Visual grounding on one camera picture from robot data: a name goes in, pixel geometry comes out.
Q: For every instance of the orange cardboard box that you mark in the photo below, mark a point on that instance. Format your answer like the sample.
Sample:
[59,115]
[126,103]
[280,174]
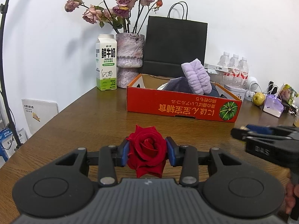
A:
[143,96]

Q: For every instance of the dried rose bouquet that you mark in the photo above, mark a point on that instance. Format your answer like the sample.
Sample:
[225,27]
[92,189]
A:
[128,15]

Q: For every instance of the beige cup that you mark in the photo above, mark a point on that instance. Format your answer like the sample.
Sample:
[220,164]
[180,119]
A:
[296,121]

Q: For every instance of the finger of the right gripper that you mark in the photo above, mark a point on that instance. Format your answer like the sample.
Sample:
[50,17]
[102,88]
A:
[269,130]
[242,133]

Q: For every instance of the water bottle right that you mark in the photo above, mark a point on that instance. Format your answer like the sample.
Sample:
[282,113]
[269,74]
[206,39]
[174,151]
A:
[243,71]

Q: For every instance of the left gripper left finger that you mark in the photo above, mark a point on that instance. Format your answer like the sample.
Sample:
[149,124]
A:
[111,156]

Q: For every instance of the blue white box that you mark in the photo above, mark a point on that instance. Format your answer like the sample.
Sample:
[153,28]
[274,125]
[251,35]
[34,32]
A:
[8,142]

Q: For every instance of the water bottle left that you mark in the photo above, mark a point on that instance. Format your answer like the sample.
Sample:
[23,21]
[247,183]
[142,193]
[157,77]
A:
[224,59]

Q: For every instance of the yellow green apple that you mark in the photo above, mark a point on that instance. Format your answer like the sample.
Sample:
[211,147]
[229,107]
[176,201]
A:
[258,99]

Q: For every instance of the dark navy case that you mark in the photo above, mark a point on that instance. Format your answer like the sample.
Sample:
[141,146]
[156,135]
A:
[214,92]

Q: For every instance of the white square tin box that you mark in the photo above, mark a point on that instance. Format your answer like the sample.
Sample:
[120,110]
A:
[237,91]

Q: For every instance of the flat white carton box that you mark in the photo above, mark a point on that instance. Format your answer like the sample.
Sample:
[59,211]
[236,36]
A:
[216,67]

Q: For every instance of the pink textured vase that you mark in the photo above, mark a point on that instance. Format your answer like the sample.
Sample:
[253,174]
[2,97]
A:
[129,57]

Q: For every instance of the white round device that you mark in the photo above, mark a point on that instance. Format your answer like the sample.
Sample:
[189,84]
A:
[250,86]

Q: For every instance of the water bottle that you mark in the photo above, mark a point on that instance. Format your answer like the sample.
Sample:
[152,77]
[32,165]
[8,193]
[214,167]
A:
[224,59]
[243,71]
[231,76]

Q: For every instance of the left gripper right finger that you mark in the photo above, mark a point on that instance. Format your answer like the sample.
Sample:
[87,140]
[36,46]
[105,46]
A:
[185,156]

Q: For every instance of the purple drawstring pouch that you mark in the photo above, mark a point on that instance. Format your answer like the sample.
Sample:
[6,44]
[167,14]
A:
[179,84]

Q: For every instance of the clear jar with oats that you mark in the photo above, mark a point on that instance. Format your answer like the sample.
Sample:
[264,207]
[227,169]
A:
[216,76]

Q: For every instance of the purple tissue pack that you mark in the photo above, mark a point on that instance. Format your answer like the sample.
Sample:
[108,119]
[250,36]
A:
[273,106]

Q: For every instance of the black paper bag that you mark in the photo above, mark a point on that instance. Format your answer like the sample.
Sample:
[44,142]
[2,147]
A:
[171,42]

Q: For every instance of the colourful snack packet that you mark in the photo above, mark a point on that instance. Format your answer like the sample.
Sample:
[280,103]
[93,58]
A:
[288,94]

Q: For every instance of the person's right hand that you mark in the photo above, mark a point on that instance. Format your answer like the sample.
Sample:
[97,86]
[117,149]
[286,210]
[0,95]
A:
[292,192]

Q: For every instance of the lilac fluffy towel roll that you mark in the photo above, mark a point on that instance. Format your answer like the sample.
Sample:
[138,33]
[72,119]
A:
[197,77]

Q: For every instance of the water bottle middle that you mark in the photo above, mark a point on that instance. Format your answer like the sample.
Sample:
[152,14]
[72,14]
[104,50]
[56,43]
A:
[231,76]

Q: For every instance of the red rose flower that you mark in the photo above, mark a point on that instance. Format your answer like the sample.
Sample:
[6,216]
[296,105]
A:
[147,151]

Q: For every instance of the white green milk carton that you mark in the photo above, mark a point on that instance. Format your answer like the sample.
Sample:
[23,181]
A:
[106,62]

